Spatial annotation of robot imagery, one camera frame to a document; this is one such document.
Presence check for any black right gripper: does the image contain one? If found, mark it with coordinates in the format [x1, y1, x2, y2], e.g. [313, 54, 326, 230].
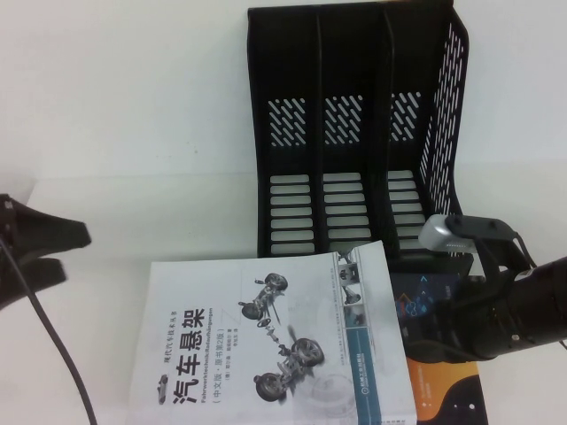
[405, 260, 548, 362]

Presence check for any dark robotics book orange print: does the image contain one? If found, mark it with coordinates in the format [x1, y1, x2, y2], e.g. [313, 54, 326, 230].
[389, 270, 491, 425]

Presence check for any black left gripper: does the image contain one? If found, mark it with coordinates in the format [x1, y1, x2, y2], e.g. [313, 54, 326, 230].
[0, 192, 93, 313]

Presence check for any black plastic book stand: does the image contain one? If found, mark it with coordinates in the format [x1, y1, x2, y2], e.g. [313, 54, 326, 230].
[246, 0, 478, 275]

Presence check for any white car suspension book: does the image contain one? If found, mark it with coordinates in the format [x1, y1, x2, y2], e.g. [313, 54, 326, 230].
[126, 241, 420, 425]

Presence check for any black cable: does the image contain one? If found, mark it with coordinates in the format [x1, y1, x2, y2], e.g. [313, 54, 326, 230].
[0, 238, 99, 425]

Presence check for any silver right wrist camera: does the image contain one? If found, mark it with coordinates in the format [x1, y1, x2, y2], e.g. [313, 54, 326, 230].
[419, 213, 519, 259]

